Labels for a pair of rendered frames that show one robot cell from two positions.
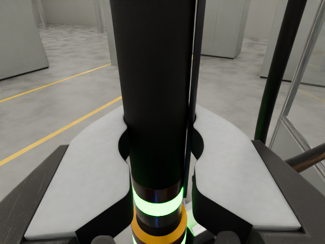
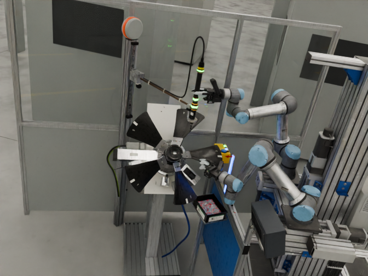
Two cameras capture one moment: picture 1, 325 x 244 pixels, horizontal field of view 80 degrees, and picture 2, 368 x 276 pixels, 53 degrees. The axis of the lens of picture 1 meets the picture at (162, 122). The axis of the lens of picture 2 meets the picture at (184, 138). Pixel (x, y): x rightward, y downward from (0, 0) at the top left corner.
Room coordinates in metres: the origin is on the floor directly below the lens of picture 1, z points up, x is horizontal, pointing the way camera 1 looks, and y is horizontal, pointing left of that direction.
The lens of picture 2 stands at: (0.92, 2.06, 2.50)
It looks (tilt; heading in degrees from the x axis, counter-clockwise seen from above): 28 degrees down; 249
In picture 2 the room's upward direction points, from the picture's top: 9 degrees clockwise
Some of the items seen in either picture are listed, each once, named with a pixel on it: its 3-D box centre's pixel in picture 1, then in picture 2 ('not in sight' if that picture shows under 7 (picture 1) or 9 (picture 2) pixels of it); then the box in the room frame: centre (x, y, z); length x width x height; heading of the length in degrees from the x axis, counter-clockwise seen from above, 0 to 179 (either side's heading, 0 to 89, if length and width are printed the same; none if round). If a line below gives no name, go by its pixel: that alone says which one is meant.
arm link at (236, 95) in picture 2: not in sight; (235, 94); (-0.19, -0.01, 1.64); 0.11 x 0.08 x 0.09; 2
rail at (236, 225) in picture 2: not in sight; (228, 204); (-0.25, 0.15, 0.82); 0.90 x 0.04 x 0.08; 82
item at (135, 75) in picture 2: not in sight; (136, 76); (0.37, -0.56, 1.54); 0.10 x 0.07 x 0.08; 117
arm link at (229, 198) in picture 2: not in sight; (231, 194); (-0.14, 0.34, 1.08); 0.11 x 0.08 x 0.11; 45
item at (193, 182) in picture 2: not in sight; (188, 175); (0.04, -0.02, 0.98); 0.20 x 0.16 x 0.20; 82
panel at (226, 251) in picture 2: not in sight; (219, 241); (-0.25, 0.15, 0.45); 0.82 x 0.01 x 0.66; 82
